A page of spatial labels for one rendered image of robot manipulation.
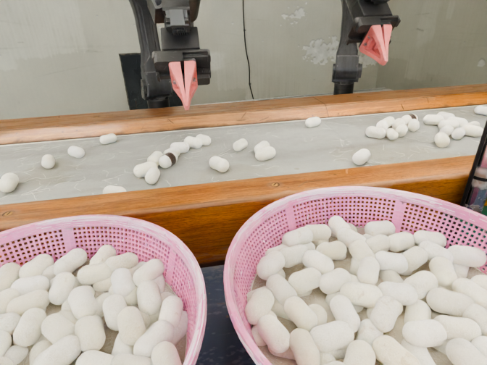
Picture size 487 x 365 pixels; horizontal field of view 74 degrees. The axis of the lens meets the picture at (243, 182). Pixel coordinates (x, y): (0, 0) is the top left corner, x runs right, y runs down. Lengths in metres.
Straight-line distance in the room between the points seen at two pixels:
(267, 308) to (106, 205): 0.22
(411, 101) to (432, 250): 0.56
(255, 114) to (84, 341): 0.56
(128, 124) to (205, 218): 0.40
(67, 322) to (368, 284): 0.24
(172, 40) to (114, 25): 1.97
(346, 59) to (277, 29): 1.65
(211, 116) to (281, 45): 2.06
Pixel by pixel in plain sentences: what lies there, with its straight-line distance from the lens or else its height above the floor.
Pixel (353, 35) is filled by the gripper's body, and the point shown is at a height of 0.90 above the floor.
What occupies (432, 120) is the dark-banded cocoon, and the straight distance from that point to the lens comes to 0.75.
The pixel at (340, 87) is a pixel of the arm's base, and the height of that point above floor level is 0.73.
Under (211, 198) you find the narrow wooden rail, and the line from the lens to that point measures 0.37.
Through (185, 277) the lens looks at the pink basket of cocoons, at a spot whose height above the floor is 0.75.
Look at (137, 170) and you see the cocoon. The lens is 0.49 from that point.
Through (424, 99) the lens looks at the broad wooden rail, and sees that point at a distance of 0.89.
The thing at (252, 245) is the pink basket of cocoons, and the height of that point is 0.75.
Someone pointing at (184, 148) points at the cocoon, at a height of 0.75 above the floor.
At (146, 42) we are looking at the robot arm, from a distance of 0.95.
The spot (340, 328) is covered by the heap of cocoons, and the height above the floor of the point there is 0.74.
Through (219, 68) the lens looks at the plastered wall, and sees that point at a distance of 2.63.
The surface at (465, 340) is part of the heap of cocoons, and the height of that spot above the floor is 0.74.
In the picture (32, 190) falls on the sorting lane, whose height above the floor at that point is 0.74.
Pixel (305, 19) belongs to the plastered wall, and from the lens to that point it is 2.79.
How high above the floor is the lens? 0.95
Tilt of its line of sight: 27 degrees down
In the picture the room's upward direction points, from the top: 2 degrees counter-clockwise
